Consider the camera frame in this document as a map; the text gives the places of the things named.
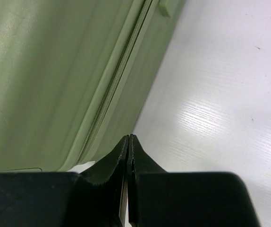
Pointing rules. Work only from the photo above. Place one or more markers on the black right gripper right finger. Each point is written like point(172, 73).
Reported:
point(157, 198)

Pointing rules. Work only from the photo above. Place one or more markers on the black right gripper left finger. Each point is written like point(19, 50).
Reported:
point(93, 198)

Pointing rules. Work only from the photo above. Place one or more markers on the green suitcase blue lining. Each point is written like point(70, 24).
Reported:
point(74, 76)

